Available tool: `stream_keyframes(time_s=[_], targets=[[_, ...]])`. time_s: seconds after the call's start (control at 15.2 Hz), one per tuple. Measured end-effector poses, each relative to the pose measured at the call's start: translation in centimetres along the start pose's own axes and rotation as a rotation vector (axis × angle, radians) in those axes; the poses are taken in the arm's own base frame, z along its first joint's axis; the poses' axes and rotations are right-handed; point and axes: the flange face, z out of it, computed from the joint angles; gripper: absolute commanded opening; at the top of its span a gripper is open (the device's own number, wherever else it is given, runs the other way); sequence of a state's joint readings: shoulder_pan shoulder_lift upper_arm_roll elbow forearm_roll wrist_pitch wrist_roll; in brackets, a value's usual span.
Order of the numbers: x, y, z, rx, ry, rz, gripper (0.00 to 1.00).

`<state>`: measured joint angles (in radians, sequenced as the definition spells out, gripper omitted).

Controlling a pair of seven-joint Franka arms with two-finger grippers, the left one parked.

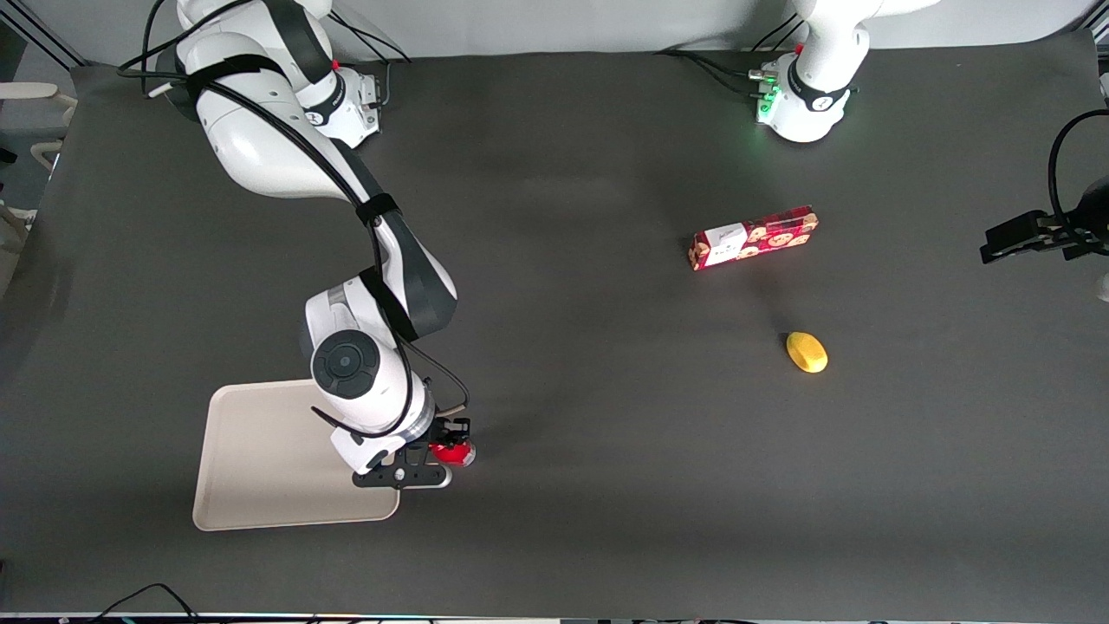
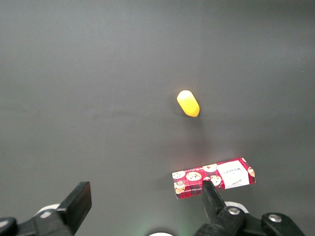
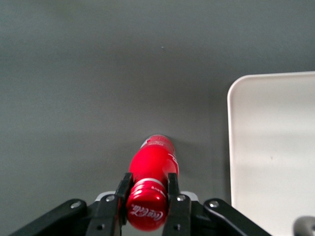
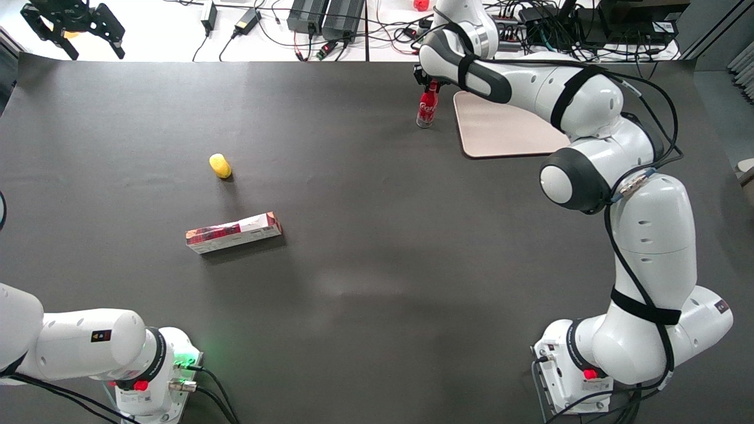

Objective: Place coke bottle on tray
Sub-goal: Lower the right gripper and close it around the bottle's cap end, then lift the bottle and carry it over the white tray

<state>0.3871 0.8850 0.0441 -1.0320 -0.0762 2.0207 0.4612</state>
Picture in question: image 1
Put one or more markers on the dark grey table mat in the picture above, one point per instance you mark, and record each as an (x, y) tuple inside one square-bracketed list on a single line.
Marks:
[(606, 390)]

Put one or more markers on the red cookie box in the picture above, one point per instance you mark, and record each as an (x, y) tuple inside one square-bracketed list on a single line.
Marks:
[(754, 240)]

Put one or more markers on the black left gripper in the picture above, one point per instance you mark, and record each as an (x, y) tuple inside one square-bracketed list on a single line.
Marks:
[(1059, 231)]

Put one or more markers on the yellow lemon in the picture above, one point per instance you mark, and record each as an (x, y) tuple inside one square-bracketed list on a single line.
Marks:
[(807, 352)]

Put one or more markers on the white chair frame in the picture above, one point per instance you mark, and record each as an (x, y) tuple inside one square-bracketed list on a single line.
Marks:
[(39, 94)]

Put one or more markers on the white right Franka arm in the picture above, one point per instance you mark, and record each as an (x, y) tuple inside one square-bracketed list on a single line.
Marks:
[(260, 139)]

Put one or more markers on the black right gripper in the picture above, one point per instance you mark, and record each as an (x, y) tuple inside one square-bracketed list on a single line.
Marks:
[(444, 429)]

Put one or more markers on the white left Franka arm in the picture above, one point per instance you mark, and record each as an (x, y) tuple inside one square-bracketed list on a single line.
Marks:
[(810, 91)]

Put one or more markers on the beige plastic tray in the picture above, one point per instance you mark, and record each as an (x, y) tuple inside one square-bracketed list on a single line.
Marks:
[(260, 459)]

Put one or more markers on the red coke bottle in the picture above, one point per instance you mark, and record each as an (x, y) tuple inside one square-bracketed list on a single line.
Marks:
[(455, 454)]

